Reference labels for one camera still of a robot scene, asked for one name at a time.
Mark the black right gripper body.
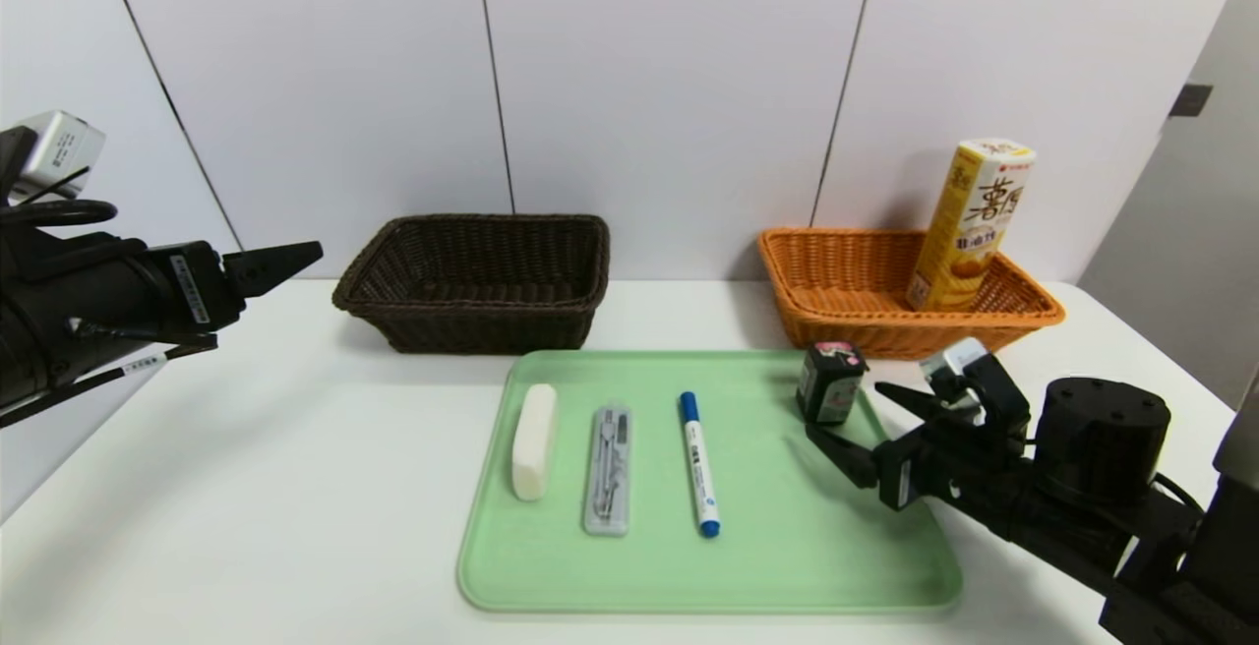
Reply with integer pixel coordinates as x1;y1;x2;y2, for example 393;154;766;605
871;410;1036;541

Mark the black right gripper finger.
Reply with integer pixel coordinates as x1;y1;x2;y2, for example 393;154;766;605
873;381;949;422
805;422;880;489

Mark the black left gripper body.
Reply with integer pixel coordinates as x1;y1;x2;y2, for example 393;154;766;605
33;240;247;382

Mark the small black snack carton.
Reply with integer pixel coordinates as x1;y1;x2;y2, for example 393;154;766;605
795;339;870;427

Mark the tall yellow chip box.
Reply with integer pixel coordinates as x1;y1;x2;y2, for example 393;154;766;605
905;139;1037;313

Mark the grey clear compass case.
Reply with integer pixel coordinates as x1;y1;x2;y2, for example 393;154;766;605
582;405;632;537

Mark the white rectangular eraser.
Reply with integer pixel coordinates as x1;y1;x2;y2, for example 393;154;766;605
511;383;558;501

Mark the orange wicker basket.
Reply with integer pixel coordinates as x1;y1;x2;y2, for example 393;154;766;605
755;228;1066;363

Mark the dark brown wicker basket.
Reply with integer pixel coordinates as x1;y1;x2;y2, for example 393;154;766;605
332;215;611;356

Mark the light green plastic tray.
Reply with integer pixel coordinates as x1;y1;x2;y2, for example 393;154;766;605
456;349;963;615

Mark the blue white marker pen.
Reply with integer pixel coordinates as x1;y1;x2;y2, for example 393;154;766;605
678;391;720;538

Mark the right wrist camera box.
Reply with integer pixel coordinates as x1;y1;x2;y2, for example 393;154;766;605
920;337;1032;449

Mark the thick black looped cable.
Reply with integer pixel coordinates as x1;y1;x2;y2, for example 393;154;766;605
0;196;119;230

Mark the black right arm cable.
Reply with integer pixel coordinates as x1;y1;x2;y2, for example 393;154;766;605
1149;471;1207;520

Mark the dark wall bracket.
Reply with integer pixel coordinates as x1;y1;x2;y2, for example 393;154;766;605
1168;83;1213;120

